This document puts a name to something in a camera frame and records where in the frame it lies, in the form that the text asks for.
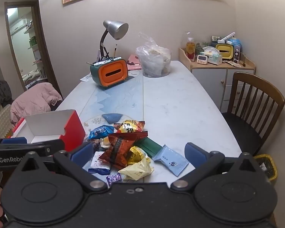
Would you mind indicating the clear wrapped orange pastry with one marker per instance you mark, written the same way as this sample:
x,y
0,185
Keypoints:
x,y
105,142

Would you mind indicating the red cardboard box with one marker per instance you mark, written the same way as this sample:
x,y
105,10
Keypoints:
x,y
49,125

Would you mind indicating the green orange tissue box organizer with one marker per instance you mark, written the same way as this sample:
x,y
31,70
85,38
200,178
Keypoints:
x,y
111,72

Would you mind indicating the purple candy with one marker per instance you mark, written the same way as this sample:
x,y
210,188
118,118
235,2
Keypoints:
x,y
114,179

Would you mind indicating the pink notebook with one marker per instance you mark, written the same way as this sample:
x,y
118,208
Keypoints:
x,y
133,63

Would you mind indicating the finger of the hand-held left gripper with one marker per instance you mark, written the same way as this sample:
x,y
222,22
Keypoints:
x,y
47,148
14,140

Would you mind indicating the pink padded jacket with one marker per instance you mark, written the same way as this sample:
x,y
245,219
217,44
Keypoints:
x,y
35,102

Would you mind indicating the wooden grey cabinet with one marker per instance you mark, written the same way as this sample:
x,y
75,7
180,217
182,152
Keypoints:
x,y
209,83

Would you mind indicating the dark red snack packet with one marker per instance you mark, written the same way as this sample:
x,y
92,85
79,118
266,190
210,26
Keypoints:
x,y
118,150

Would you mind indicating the white snack packet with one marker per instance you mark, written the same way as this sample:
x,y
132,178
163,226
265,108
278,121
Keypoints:
x,y
99,164

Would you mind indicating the bottle of yellow liquid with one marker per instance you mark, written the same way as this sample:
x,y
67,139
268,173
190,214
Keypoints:
x,y
190,49

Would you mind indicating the small blue globe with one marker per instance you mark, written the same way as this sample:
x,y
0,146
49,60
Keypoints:
x,y
235,41

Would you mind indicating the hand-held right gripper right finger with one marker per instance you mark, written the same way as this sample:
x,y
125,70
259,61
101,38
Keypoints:
x,y
195,153

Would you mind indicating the grey desk lamp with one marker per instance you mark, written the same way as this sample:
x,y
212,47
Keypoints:
x,y
116,28

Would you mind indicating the clear plastic bag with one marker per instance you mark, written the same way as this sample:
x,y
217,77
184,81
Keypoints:
x,y
155,59

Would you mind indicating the yellow snack packet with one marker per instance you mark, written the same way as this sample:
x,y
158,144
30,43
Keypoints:
x,y
137,154

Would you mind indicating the white tissue pack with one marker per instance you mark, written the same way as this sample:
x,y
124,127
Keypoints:
x,y
212,55

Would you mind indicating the light blue snack packet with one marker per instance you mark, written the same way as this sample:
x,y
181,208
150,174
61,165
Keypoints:
x,y
171,160

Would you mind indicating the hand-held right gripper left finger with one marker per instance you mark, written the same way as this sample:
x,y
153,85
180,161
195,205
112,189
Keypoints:
x,y
82,151

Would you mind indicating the yellow tissue box organizer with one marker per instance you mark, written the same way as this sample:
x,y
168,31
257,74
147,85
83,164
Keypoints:
x,y
224,51

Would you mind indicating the cream cushion cover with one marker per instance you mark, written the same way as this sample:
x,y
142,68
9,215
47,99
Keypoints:
x,y
1,121

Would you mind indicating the gold foil candy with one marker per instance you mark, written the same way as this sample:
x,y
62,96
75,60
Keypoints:
x,y
96,145

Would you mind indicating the cream snack packet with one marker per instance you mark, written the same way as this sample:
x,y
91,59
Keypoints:
x,y
137,171

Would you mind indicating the green snack packet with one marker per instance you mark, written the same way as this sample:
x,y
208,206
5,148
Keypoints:
x,y
152,147

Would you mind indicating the brown door frame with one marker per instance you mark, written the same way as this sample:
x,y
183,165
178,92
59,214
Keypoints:
x,y
46,52

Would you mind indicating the wooden chair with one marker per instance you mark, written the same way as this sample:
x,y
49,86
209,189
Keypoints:
x,y
244,128

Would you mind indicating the yellow trash bin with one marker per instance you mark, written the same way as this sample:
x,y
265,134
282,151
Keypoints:
x,y
267,167

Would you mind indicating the dark clothes pile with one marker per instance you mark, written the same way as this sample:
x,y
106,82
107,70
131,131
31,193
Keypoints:
x,y
0,92

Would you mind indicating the white kitchen timer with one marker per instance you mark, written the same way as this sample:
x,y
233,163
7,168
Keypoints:
x,y
201,59

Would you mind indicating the orange yellow chip packet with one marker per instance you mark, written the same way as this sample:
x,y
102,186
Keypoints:
x,y
129,126

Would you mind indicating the bamboo brush pen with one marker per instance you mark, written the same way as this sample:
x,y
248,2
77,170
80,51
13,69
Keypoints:
x,y
115,51

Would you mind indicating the dark blue snack packet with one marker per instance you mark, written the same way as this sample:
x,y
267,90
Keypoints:
x,y
101,132

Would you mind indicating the paper leaflet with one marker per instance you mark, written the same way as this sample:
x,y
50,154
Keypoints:
x,y
86,78

